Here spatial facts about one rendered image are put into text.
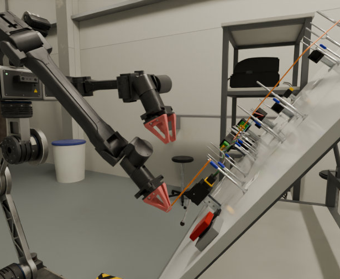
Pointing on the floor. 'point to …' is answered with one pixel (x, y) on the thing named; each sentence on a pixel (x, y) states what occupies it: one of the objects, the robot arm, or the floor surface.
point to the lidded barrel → (69, 160)
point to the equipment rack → (288, 39)
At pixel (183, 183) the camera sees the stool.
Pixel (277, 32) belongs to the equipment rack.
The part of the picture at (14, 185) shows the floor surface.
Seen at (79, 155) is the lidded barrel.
